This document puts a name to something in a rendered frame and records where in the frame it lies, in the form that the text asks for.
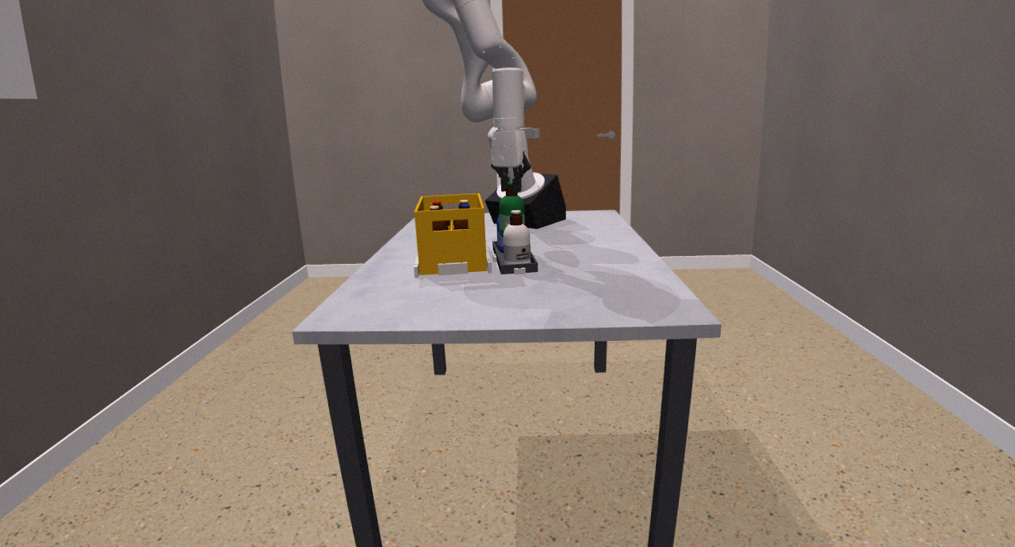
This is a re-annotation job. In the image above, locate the green bottle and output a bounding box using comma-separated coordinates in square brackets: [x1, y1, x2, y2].
[499, 182, 525, 237]

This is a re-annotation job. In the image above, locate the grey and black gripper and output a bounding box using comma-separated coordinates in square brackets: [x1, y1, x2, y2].
[491, 128, 531, 193]

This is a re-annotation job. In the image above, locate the white bottle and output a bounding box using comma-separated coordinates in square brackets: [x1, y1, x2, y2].
[504, 210, 530, 265]

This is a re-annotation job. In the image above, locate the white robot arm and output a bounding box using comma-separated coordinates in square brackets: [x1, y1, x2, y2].
[423, 0, 545, 199]

